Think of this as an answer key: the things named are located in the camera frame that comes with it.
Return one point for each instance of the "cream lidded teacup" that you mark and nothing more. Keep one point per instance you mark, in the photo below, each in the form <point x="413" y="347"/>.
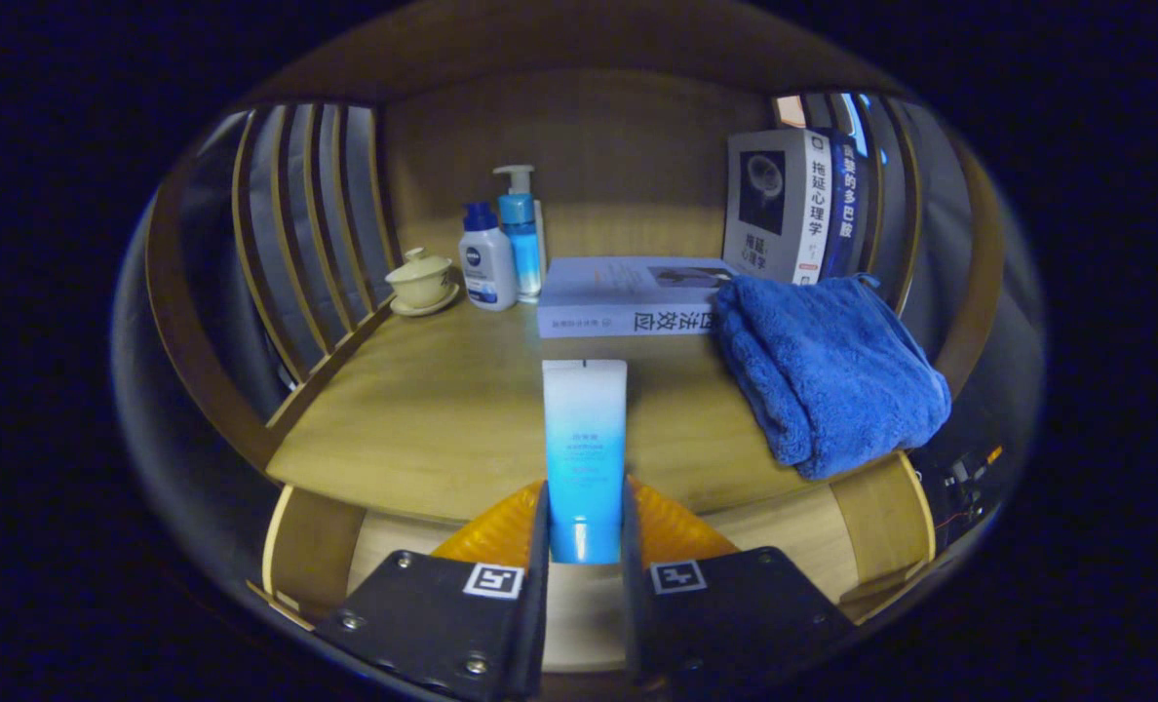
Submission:
<point x="421" y="283"/>

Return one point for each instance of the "blue folded towel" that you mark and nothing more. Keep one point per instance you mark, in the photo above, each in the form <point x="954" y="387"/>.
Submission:
<point x="823" y="380"/>

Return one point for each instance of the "blue white tube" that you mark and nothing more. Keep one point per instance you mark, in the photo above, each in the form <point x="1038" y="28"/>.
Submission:
<point x="584" y="439"/>

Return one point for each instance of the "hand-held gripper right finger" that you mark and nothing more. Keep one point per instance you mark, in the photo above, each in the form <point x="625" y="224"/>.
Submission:
<point x="635" y="595"/>

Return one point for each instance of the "wooden cabinet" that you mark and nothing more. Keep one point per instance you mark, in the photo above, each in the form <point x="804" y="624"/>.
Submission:
<point x="618" y="156"/>

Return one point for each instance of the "white book lying flat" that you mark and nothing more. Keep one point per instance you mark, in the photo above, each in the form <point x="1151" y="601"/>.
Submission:
<point x="618" y="292"/>

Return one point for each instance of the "blue pump bottle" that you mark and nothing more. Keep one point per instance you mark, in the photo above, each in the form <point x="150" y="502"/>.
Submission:
<point x="521" y="234"/>

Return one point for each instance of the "wooden countertop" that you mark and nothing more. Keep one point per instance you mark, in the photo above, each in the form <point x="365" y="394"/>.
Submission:
<point x="443" y="409"/>

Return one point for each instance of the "white lotion bottle blue cap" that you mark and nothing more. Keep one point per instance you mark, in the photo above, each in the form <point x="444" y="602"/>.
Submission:
<point x="486" y="268"/>

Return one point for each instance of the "black orange tool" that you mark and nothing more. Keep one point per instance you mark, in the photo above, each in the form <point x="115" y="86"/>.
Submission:
<point x="959" y="475"/>

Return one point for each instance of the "wooden drawer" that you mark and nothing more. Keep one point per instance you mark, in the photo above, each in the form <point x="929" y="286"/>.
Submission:
<point x="316" y="546"/>

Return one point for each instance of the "white upright book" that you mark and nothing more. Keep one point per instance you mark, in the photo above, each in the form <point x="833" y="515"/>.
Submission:
<point x="784" y="195"/>

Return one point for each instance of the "dark blue upright book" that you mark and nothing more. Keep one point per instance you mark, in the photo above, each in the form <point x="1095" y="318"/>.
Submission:
<point x="844" y="205"/>

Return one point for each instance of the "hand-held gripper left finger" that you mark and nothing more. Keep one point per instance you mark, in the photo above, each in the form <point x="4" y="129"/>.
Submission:
<point x="537" y="595"/>

